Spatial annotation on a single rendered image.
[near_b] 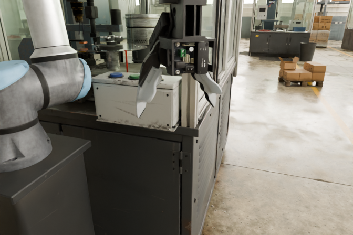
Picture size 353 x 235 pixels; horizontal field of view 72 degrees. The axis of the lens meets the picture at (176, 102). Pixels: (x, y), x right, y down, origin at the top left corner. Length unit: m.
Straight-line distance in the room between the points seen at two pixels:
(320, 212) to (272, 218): 0.30
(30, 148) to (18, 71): 0.18
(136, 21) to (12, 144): 1.34
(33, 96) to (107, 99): 0.25
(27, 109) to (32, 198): 0.20
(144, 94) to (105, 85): 0.41
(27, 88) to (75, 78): 0.12
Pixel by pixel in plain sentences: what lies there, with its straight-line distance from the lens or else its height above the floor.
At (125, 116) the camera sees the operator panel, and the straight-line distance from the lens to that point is 0.80.
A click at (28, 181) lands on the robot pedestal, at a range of 0.63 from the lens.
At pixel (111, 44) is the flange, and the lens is 1.18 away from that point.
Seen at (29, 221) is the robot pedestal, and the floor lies 0.65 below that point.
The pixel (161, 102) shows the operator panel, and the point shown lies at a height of 0.84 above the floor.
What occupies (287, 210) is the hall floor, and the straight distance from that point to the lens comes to 1.71.
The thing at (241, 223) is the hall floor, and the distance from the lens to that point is 1.55.
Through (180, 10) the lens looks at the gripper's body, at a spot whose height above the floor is 1.09.
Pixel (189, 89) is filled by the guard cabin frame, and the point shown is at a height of 0.87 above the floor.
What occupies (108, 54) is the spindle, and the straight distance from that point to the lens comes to 1.19.
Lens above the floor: 1.08
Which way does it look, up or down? 19 degrees down
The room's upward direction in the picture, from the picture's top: straight up
